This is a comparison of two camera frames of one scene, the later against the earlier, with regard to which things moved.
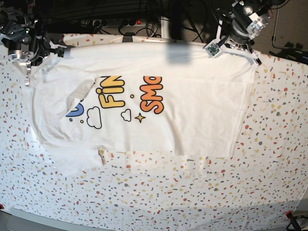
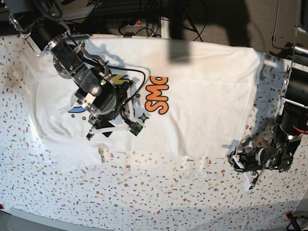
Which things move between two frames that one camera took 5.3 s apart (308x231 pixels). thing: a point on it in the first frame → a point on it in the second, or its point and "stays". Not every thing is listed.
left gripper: (35, 48) → (109, 102)
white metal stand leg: (165, 27) stays
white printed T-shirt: (145, 98) stays
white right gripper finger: (253, 56) → (248, 186)
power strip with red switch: (131, 22) stays
